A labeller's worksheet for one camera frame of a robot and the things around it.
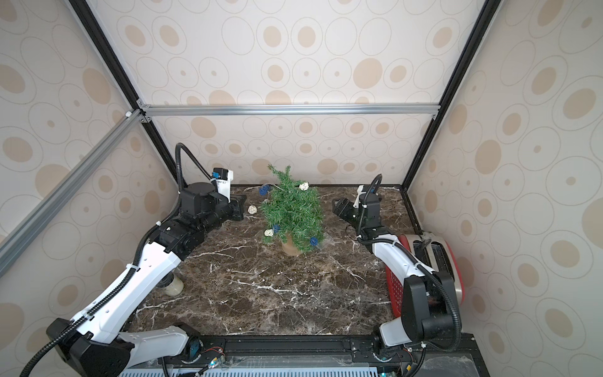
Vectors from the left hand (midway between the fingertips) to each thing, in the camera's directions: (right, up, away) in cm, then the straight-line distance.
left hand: (253, 194), depth 70 cm
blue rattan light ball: (+3, +2, +3) cm, 4 cm away
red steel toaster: (+57, -19, +6) cm, 60 cm away
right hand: (+32, -2, +17) cm, 36 cm away
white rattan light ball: (+15, +3, +3) cm, 16 cm away
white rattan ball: (-2, -4, +7) cm, 8 cm away
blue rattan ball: (+6, -11, +11) cm, 17 cm away
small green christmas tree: (+11, -5, +4) cm, 13 cm away
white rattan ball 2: (+3, -13, +11) cm, 17 cm away
